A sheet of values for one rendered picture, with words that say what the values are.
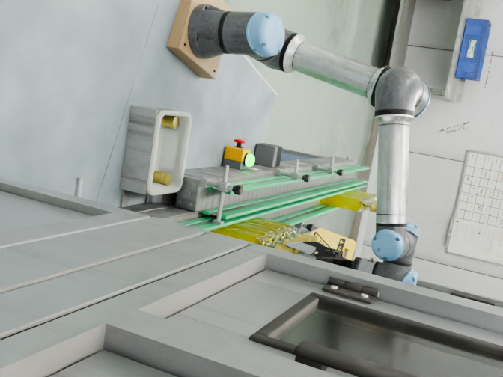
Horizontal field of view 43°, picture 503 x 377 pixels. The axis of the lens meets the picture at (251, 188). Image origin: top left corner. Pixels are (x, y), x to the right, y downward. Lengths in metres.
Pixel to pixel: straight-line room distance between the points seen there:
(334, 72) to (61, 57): 0.74
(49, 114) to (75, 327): 0.99
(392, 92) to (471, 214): 6.08
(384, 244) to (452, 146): 6.09
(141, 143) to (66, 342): 1.23
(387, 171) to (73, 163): 0.75
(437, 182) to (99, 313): 7.21
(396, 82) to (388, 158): 0.19
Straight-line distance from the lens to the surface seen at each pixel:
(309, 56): 1.83
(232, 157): 2.21
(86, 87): 1.55
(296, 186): 2.63
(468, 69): 7.03
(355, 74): 1.78
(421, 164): 7.67
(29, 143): 1.43
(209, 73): 1.94
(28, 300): 0.55
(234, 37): 1.77
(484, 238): 7.66
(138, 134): 1.69
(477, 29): 7.06
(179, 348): 0.49
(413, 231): 1.72
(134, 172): 1.70
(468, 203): 7.63
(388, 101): 1.60
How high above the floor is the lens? 1.69
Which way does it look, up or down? 22 degrees down
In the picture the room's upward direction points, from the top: 103 degrees clockwise
